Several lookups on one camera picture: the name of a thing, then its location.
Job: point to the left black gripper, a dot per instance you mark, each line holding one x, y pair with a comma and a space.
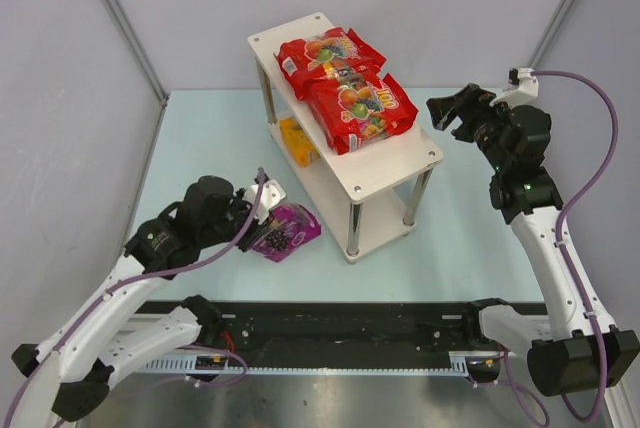
251, 230

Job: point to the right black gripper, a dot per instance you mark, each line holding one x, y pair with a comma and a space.
465, 116

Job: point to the purple candy bag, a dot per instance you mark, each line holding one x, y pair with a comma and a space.
289, 227

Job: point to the orange mango candy bag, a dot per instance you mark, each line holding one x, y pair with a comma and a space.
297, 142

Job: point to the red candy bag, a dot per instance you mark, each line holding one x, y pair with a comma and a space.
359, 110
337, 53

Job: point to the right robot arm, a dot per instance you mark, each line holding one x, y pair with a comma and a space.
582, 348

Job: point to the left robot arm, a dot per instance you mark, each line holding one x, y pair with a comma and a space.
72, 372

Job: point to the white two-tier shelf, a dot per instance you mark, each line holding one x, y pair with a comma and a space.
366, 199

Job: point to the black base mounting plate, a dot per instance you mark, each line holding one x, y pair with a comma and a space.
433, 325

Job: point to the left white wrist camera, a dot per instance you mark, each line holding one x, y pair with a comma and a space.
272, 194

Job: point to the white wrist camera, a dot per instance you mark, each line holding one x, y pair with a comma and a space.
524, 88
272, 194

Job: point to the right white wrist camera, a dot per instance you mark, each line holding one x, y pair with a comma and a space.
524, 88

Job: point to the aluminium rail with cable duct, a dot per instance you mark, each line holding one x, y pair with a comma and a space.
305, 356

